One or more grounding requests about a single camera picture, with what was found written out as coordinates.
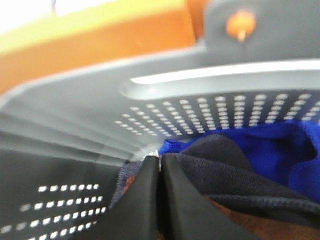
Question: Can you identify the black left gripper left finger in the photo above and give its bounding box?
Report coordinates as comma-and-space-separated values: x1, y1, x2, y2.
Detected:
102, 156, 160, 240

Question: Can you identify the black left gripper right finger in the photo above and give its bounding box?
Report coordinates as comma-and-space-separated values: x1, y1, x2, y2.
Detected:
161, 155, 260, 240

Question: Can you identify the brown towel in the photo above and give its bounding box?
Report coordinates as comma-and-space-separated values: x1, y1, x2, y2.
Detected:
123, 176, 320, 240

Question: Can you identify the dark navy towel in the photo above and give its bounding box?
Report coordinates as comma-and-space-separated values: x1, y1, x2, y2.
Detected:
109, 133, 320, 228

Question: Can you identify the blue towel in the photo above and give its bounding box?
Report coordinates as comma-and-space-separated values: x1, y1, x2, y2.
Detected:
159, 120, 320, 201

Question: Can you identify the grey perforated laundry basket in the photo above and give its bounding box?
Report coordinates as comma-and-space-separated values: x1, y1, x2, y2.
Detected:
0, 0, 320, 240

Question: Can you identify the orange basket handle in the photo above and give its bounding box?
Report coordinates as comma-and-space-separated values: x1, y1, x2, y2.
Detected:
0, 0, 210, 93

